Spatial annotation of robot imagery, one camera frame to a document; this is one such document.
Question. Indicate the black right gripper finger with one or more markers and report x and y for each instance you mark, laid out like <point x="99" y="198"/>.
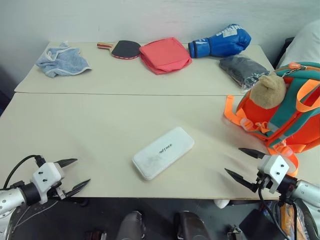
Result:
<point x="253" y="153"/>
<point x="243" y="180"/>

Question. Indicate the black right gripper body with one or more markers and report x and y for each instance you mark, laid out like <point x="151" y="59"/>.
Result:
<point x="263" y="182"/>

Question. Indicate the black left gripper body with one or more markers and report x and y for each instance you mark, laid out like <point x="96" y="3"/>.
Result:
<point x="60" y="191"/>

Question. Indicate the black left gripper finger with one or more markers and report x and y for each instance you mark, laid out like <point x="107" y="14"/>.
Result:
<point x="67" y="162"/>
<point x="78" y="188"/>

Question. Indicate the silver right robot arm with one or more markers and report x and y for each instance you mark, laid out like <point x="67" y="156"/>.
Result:
<point x="306" y="193"/>

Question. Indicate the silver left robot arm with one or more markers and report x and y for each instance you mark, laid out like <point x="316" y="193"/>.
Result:
<point x="12" y="200"/>

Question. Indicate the orange and teal backpack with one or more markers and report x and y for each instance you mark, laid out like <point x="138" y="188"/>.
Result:
<point x="297" y="120"/>

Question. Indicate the white rectangular case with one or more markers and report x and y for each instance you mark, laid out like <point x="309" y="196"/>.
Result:
<point x="162" y="153"/>

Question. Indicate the white object under table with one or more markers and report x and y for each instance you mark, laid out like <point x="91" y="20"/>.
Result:
<point x="221" y="203"/>

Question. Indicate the black flat box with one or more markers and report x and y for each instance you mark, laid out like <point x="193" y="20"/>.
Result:
<point x="256" y="225"/>

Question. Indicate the tan plush toy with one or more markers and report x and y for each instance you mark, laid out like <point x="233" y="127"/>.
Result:
<point x="268" y="92"/>

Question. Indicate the dark grey rounded shape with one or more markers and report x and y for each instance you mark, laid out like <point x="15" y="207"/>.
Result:
<point x="131" y="226"/>

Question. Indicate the black rounded shape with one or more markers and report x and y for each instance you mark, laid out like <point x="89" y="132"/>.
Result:
<point x="191" y="226"/>

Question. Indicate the dark grey packaged cloth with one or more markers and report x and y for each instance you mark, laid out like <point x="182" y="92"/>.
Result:
<point x="243" y="70"/>

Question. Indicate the light blue towel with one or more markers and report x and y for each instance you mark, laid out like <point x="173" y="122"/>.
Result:
<point x="63" y="61"/>

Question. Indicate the black chair back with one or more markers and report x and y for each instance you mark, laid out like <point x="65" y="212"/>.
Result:
<point x="285" y="51"/>

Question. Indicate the blue boxing glove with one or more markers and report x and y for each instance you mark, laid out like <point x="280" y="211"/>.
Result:
<point x="222" y="42"/>

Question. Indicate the black table tennis paddle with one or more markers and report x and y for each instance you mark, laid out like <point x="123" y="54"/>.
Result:
<point x="125" y="49"/>

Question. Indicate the red folded fabric bag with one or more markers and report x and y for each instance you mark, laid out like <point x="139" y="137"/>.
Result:
<point x="163" y="55"/>

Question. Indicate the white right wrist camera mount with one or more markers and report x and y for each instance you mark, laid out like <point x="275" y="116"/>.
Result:
<point x="275" y="167"/>

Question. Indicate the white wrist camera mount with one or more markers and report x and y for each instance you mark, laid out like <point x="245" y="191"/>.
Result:
<point x="275" y="167"/>
<point x="46" y="176"/>

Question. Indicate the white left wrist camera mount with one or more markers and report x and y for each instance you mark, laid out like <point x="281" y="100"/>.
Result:
<point x="46" y="176"/>

